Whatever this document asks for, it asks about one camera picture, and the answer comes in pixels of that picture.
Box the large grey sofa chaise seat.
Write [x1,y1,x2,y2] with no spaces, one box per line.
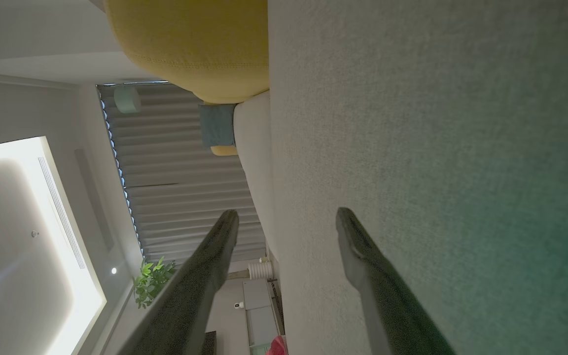
[267,0,568,355]

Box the red jersey with white trim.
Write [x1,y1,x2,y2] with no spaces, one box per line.
[266,335,289,355]

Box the large yellow sofa back cushion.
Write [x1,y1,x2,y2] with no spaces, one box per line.
[104,0,270,105]

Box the black television screen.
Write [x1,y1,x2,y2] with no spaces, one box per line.
[200,331,217,355]

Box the grey pleated curtain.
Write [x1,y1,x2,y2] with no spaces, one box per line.
[97,81,268,267]

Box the pale green pendant lamp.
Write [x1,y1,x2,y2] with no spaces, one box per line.
[113,84,142,114]

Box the teal throw pillow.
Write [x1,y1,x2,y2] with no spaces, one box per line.
[199,103,238,148]

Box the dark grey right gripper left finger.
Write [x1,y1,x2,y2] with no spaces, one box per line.
[116,210,240,355]

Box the long grey sofa seat cushion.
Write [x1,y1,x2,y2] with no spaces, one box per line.
[233,90,277,257]

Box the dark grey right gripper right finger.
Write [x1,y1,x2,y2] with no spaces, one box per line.
[335,207,457,355]

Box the long white ceiling air vent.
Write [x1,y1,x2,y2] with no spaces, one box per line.
[37,156,87,270]

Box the green potted plant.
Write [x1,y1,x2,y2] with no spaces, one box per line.
[133,256,177,310]

